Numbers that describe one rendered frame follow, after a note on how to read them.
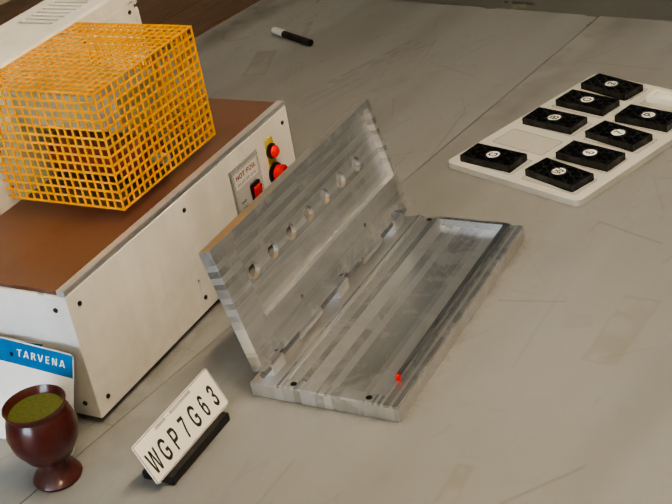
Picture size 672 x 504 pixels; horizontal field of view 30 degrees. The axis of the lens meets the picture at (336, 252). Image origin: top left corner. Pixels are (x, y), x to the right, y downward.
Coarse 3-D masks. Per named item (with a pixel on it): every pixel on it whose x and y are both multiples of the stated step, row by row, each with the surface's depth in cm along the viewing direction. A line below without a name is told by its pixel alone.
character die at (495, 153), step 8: (480, 144) 206; (464, 152) 205; (472, 152) 204; (480, 152) 204; (488, 152) 203; (496, 152) 203; (504, 152) 203; (512, 152) 202; (520, 152) 201; (464, 160) 204; (472, 160) 203; (480, 160) 201; (488, 160) 201; (496, 160) 201; (504, 160) 200; (512, 160) 200; (520, 160) 200; (496, 168) 200; (504, 168) 199; (512, 168) 199
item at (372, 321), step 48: (384, 240) 184; (432, 240) 182; (480, 240) 180; (336, 288) 171; (384, 288) 172; (432, 288) 170; (480, 288) 168; (336, 336) 164; (384, 336) 162; (288, 384) 156; (336, 384) 155; (384, 384) 153
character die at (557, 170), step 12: (528, 168) 196; (540, 168) 196; (552, 168) 195; (564, 168) 194; (576, 168) 194; (540, 180) 194; (552, 180) 192; (564, 180) 191; (576, 180) 190; (588, 180) 191
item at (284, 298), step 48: (336, 144) 176; (384, 144) 184; (288, 192) 166; (336, 192) 175; (384, 192) 183; (240, 240) 156; (288, 240) 164; (336, 240) 172; (240, 288) 154; (288, 288) 162; (240, 336) 154; (288, 336) 160
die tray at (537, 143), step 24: (600, 120) 210; (504, 144) 207; (528, 144) 206; (552, 144) 205; (600, 144) 202; (648, 144) 199; (456, 168) 204; (480, 168) 201; (624, 168) 194; (528, 192) 194; (552, 192) 191; (576, 192) 189; (600, 192) 190
